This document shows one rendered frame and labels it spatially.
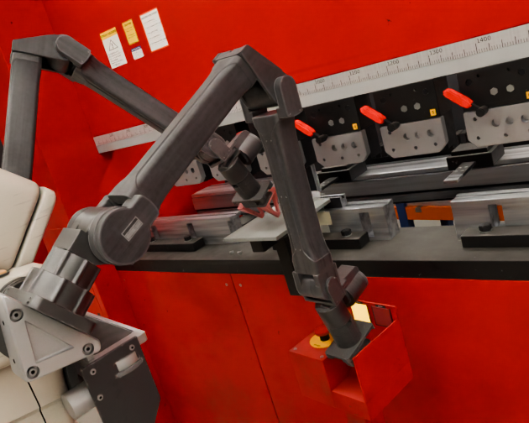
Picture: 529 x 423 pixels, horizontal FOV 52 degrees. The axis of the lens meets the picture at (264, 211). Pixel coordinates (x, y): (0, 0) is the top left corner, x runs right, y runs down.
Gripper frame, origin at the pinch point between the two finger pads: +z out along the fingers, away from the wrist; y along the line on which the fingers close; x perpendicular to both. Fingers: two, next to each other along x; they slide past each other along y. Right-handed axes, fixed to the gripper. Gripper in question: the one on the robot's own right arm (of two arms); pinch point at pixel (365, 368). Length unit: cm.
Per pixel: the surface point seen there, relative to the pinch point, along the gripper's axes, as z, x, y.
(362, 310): -6.4, 4.3, 10.1
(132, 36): -78, 81, 43
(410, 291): 0.2, 1.7, 23.5
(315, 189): -20, 33, 38
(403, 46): -50, -3, 50
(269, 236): -24.5, 26.2, 13.0
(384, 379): 1.4, -4.7, -0.6
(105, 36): -82, 93, 42
